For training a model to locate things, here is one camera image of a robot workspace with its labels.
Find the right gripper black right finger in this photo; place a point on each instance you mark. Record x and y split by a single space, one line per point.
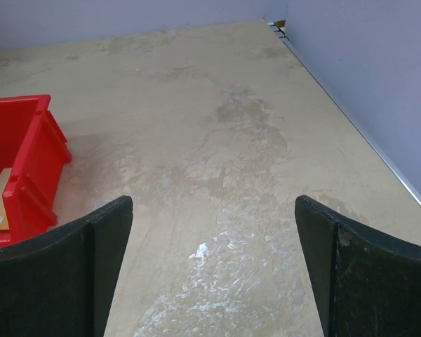
365 282

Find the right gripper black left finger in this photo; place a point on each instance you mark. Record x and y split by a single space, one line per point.
62 282

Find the red plastic bin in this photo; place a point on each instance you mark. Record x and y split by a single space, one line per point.
33 149

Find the aluminium table edge rail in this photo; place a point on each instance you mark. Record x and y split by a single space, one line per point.
281 34

